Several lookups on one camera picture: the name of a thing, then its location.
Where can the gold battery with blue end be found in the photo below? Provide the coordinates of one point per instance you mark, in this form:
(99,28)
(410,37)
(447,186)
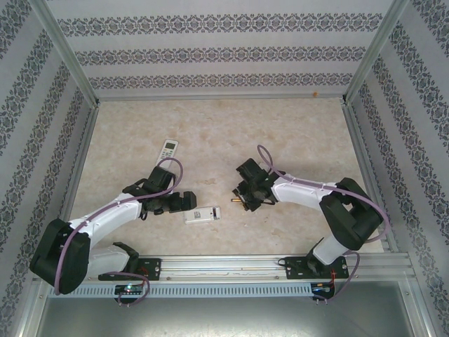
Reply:
(235,199)

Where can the white remote with back label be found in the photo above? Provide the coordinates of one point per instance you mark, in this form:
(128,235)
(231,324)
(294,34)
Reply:
(198,216)

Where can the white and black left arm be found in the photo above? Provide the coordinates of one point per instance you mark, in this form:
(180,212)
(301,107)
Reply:
(105,217)

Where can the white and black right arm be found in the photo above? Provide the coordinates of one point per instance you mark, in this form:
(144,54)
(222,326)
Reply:
(298,193)

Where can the white remote with display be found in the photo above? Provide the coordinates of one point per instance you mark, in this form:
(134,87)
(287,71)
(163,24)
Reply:
(169,149)

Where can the small circuit board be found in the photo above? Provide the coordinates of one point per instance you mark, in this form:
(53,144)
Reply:
(131,289)
(322,288)

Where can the grey sheet metal panel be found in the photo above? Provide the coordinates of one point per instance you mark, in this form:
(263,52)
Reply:
(228,319)

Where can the long aluminium base rail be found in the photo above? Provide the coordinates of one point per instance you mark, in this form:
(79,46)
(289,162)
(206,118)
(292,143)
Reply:
(228,267)

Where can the aluminium side rail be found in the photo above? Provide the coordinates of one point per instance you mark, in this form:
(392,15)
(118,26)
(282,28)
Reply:
(80,158)

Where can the aluminium frame post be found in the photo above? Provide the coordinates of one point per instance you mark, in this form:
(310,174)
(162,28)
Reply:
(374,52)
(66,52)

